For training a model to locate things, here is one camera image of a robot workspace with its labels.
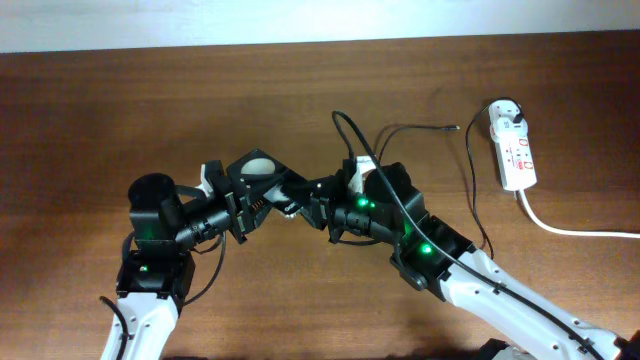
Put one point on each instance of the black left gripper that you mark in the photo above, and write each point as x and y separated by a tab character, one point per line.
230	187

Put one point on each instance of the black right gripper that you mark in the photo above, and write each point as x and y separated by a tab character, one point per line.
324	194

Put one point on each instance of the black smartphone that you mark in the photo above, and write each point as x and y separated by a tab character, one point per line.
283	202

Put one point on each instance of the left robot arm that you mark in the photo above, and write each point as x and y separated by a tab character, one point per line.
170	222

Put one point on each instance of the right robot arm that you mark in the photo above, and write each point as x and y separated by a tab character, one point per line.
432	256

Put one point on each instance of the white USB charger adapter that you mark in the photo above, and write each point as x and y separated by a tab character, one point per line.
507	120

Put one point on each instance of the white power strip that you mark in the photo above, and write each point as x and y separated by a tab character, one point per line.
516	164

